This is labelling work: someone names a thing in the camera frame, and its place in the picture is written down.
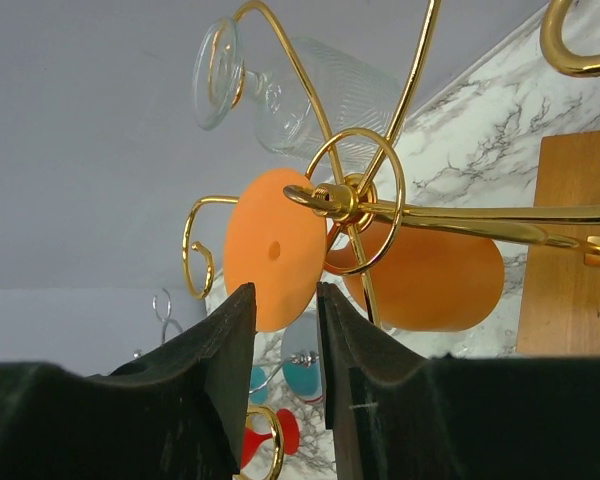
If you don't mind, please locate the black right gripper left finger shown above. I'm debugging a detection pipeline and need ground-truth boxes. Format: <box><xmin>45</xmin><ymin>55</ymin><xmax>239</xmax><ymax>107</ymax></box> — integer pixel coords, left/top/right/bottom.
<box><xmin>0</xmin><ymin>283</ymin><xmax>256</xmax><ymax>479</ymax></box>

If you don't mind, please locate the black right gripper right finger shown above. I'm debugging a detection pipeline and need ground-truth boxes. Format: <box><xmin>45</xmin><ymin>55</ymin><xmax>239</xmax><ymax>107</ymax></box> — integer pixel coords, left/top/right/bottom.
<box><xmin>317</xmin><ymin>283</ymin><xmax>600</xmax><ymax>479</ymax></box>

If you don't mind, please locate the blue plastic wine glass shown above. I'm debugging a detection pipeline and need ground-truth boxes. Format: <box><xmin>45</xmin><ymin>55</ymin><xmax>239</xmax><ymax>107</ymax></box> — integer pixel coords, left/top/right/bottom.
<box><xmin>249</xmin><ymin>362</ymin><xmax>322</xmax><ymax>404</ymax></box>

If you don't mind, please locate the orange plastic wine glass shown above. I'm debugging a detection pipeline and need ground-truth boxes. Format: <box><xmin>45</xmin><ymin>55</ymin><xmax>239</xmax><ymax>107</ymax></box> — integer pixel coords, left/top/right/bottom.
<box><xmin>224</xmin><ymin>168</ymin><xmax>505</xmax><ymax>332</ymax></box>

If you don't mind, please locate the chrome wine glass rack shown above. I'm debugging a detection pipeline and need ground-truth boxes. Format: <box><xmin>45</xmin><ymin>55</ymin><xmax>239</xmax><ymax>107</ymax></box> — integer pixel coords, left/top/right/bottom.
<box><xmin>132</xmin><ymin>288</ymin><xmax>326</xmax><ymax>396</ymax></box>

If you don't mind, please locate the clear glass on gold rack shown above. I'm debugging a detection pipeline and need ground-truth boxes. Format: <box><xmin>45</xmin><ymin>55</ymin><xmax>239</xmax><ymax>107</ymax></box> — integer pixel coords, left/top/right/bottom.
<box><xmin>192</xmin><ymin>17</ymin><xmax>402</xmax><ymax>161</ymax></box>

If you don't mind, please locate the gold wire wooden-base rack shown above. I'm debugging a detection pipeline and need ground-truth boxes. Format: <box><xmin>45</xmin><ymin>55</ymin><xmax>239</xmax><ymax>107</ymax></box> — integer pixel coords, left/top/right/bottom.
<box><xmin>181</xmin><ymin>0</ymin><xmax>600</xmax><ymax>480</ymax></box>

